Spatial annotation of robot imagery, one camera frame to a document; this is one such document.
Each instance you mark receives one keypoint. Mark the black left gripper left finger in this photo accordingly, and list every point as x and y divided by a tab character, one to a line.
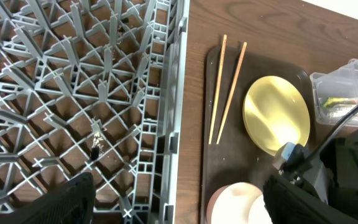
73	202

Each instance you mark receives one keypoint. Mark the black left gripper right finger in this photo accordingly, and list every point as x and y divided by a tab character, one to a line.
286	203

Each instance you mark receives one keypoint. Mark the green snack wrapper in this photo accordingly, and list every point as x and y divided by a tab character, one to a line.
333	102

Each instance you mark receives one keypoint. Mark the wooden chopstick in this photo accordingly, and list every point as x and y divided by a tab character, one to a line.
217	89
231	91

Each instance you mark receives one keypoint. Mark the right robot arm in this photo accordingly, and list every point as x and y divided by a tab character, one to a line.
327	192

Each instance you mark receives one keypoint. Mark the clear plastic waste bin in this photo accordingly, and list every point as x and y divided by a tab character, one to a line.
341	83

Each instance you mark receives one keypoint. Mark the pink small bowl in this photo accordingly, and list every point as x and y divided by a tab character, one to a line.
239	203

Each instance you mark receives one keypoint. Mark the dark brown serving tray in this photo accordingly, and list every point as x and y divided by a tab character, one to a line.
235	158

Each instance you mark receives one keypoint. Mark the yellow round plate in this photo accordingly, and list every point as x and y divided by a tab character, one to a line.
275	113

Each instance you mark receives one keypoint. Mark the grey plastic dish rack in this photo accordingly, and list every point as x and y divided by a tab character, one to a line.
93	87

